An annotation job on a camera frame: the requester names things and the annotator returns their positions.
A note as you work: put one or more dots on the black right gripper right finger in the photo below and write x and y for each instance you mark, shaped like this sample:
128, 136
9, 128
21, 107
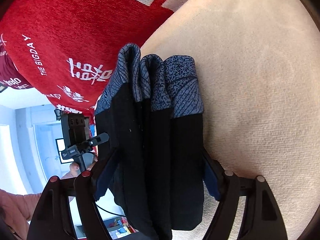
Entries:
261, 218

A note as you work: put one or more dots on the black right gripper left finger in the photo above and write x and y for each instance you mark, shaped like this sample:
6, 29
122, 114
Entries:
62, 198

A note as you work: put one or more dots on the red sofa cover white characters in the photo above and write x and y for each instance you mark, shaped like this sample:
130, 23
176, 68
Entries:
67, 49

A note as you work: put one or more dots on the black pants blue patterned waistband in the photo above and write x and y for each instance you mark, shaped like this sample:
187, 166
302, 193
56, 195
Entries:
152, 111

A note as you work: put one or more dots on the pink sleeved left forearm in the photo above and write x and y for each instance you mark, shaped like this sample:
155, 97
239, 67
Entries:
17, 210

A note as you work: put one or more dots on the beige sofa seat cushion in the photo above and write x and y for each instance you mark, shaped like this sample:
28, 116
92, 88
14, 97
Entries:
257, 63

